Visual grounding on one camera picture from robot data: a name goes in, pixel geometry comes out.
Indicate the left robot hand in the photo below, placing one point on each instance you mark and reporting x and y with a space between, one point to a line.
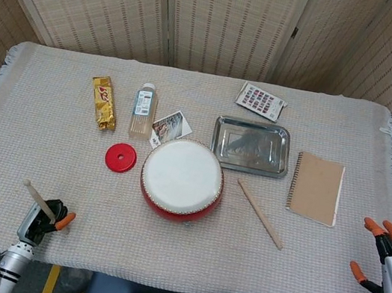
42 220

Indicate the wooden drumstick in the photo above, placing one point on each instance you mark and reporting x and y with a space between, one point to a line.
40 200
260 214

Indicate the red and white drum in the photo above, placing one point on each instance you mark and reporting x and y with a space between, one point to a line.
181 174

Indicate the metal tray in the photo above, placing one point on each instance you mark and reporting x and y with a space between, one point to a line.
250 148

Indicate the beige woven tablecloth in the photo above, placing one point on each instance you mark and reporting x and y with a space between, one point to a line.
47 150

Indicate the red plastic disc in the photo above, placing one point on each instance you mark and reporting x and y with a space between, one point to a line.
113 162

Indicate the brown spiral notebook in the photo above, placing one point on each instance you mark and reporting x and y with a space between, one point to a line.
315 188

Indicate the gold snack bar wrapper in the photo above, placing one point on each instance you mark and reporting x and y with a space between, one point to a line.
104 103

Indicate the small white tag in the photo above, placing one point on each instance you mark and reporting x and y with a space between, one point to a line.
154 141

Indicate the clear plastic bottle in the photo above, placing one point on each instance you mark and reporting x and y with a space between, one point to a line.
144 114

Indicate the printed photo card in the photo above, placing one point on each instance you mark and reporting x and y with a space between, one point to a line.
173 125

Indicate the nail sticker pack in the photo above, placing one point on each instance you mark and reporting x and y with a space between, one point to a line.
261 102

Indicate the woven folding screen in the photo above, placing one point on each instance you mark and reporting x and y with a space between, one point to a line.
225 22

